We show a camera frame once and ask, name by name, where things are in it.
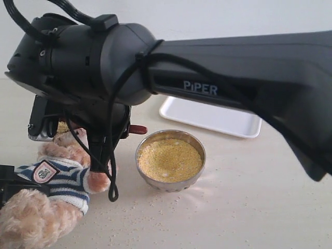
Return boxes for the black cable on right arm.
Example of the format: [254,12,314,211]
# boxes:
[4,0,332,202]

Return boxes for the steel bowl of yellow grain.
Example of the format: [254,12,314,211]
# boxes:
[135,130,206,193]

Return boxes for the dark red wooden spoon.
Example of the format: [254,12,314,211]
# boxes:
[129,124,148,135]

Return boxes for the white rectangular plastic tray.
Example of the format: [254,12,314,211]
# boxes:
[159,96,262,139]

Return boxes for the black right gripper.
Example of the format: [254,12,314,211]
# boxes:
[44,98,131,173]

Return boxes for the tan teddy bear striped sweater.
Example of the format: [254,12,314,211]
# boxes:
[1,133,110,248]

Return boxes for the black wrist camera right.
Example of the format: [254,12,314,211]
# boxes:
[27,95,62,142]

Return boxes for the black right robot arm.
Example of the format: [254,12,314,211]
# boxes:
[6,13,331,181]

